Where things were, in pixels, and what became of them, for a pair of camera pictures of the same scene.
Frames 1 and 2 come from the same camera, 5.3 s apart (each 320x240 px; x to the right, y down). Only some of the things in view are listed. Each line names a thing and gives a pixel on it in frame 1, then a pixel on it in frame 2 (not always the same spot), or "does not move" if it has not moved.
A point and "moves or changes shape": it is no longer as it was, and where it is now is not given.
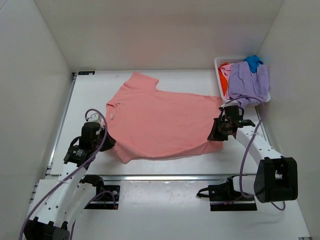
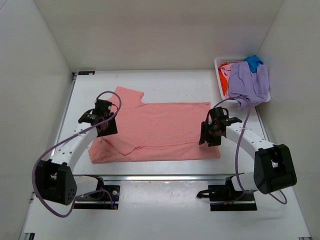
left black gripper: [107, 141] to [108, 127]
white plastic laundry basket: [218, 61] does not move
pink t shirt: [145, 123] moves or changes shape
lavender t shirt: [250, 89] does not move
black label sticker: [86, 72] does not move
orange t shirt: [223, 79] does not move
